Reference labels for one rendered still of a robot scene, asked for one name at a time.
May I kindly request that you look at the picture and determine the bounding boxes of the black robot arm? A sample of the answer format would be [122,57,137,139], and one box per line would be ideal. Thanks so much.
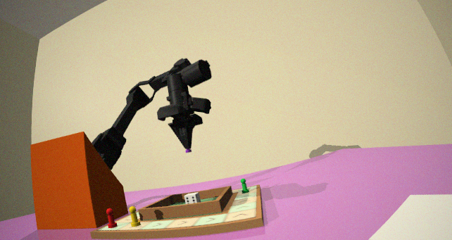
[92,58,212,170]

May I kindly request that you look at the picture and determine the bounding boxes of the red pawn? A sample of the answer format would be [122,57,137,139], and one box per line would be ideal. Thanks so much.
[106,208,117,228]

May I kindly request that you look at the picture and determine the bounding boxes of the green game pawn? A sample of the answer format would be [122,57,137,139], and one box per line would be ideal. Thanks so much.
[241,179,249,194]

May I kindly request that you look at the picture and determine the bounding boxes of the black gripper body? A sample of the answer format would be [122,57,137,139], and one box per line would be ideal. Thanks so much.
[157,89,203,125]

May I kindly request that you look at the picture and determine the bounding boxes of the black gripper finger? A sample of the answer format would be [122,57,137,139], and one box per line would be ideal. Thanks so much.
[168,119,193,149]
[189,122,198,148]

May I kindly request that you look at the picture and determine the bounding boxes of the grey die with black pips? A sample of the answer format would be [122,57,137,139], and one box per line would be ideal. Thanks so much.
[184,192,201,204]

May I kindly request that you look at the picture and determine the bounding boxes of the yellow game pawn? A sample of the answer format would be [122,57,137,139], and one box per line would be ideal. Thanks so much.
[129,206,140,227]

